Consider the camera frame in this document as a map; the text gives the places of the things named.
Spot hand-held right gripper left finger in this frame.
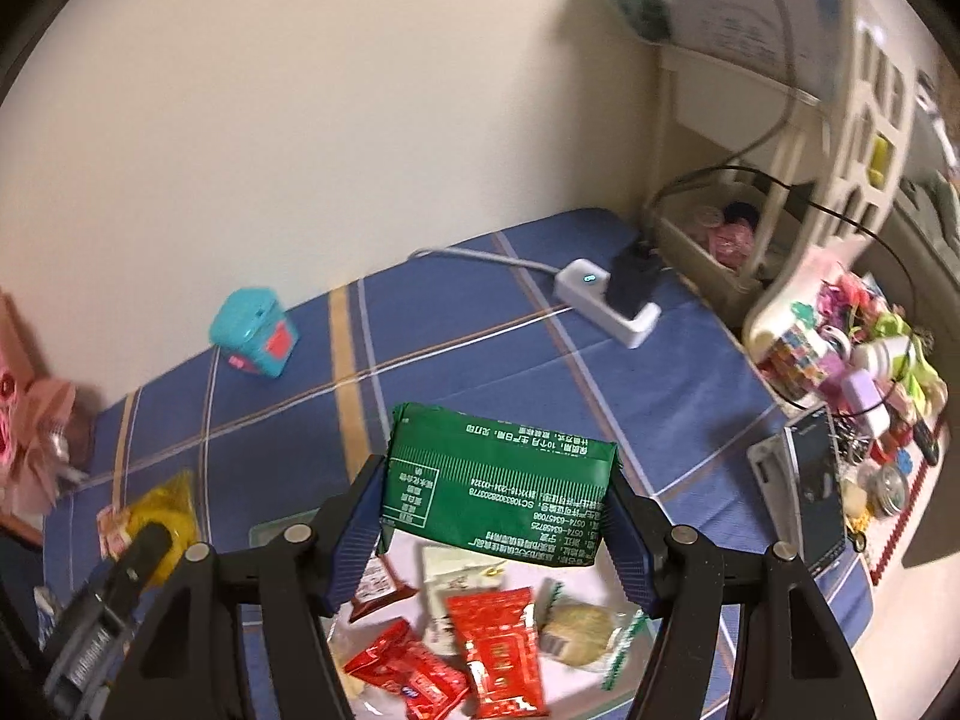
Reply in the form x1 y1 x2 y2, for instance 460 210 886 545
101 454 387 720

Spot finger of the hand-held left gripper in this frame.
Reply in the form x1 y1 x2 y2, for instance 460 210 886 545
105 522 173 578

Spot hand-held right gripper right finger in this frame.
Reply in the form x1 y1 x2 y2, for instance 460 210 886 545
604 476 875 720

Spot yellow clear snack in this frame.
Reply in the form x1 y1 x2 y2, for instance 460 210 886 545
124 471 200 586

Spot red and white snack packet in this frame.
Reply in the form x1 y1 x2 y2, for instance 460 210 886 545
349 551 419 622

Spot clear oat cookie packet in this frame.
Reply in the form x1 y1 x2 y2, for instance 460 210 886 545
536 577 650 691

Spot small red snack packet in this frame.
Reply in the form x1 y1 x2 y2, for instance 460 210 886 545
343 619 415 691

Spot dark green snack packet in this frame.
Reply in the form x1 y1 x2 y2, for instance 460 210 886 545
379 403 622 569

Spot red snack packet blue mark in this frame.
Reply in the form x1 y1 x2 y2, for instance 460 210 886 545
390 645 471 720

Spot white tray with teal rim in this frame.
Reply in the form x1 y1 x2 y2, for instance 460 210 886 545
250 514 676 720

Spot large red gold snack packet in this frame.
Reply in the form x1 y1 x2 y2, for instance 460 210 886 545
446 589 548 720

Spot pink snack packet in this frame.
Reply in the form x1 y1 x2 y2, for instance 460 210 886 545
97 506 136 560

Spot cream snack packet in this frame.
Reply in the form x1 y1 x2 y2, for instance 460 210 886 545
420 544 511 653

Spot grey flat device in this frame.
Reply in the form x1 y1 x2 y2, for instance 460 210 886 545
746 439 803 563

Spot pink paper flower bouquet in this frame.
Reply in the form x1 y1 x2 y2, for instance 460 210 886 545
0 292 98 541

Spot black smartphone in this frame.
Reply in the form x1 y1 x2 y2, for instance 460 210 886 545
784 405 850 572

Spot small teal gift box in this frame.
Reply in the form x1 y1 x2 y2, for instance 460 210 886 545
208 286 299 377

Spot white power strip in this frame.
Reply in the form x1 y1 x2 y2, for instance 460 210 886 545
555 259 662 350

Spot blue plaid bedsheet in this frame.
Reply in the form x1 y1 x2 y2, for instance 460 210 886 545
41 208 875 720

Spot colourful mosaic cube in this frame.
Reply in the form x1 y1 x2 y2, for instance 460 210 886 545
757 319 835 400

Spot black charger plug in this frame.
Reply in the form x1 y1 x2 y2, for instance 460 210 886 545
609 238 661 316

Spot pile of colourful trinkets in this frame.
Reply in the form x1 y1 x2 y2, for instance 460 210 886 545
787 270 950 556

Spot pink hair accessories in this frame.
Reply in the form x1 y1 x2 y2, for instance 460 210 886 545
694 199 758 269

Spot cream plastic shelf rack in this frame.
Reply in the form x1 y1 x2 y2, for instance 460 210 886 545
645 0 922 361

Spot white power cable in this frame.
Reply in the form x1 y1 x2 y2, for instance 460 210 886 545
409 246 563 275

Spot thin black cable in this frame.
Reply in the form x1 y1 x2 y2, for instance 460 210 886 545
646 163 927 421

